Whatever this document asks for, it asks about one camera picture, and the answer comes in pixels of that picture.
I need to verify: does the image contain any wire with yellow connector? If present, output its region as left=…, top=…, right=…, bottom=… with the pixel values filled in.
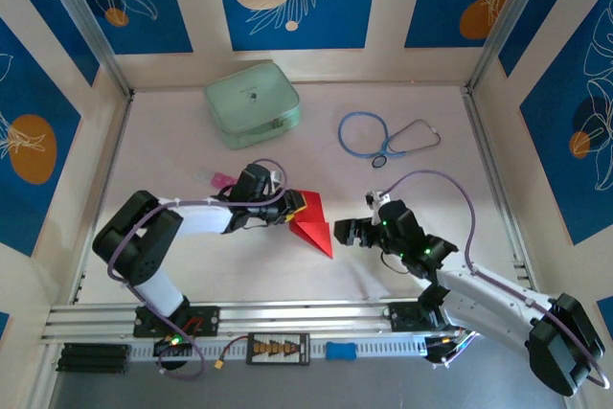
left=213, top=334, right=250, bottom=373

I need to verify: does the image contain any red square paper sheet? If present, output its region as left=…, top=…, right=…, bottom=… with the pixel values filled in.
left=286, top=188, right=334, bottom=260

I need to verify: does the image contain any aluminium side rail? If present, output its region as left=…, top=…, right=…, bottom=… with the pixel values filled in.
left=461, top=87, right=537, bottom=295
left=70, top=92, right=136, bottom=306

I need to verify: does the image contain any blue stethoscope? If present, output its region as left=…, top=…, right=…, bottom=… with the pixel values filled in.
left=337, top=111, right=442, bottom=170

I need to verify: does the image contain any black power distribution board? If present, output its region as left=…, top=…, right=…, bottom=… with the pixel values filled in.
left=246, top=332, right=311, bottom=366

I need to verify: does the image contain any black ribbed block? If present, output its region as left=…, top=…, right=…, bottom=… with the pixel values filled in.
left=56, top=342, right=131, bottom=375

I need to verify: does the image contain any small circuit board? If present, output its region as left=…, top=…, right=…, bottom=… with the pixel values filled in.
left=152, top=335, right=193, bottom=358
left=424, top=329, right=478, bottom=370

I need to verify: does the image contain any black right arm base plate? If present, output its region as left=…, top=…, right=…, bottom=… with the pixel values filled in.
left=382, top=301, right=446, bottom=333

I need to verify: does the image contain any slotted grey cable duct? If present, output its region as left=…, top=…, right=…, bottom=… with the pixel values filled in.
left=128, top=335, right=427, bottom=362

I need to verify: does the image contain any blue foam block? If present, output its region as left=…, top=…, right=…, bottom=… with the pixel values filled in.
left=325, top=340, right=358, bottom=361

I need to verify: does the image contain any mint green zip case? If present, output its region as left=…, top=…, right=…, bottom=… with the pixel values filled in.
left=203, top=60, right=303, bottom=151

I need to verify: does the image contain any pink pill box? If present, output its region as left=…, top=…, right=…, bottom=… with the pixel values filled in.
left=195, top=167, right=236, bottom=190

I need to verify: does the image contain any grey metal plate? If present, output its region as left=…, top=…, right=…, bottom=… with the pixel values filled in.
left=47, top=334, right=569, bottom=409

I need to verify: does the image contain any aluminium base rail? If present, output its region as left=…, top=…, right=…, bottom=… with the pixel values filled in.
left=40, top=293, right=566, bottom=348

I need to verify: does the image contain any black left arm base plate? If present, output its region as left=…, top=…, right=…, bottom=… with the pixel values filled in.
left=132, top=306, right=221, bottom=338

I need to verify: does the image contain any aluminium frame post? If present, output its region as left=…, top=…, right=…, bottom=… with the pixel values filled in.
left=466, top=0, right=552, bottom=92
left=35, top=0, right=135, bottom=97

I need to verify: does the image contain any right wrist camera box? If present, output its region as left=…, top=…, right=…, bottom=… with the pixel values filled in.
left=364, top=190, right=393, bottom=213

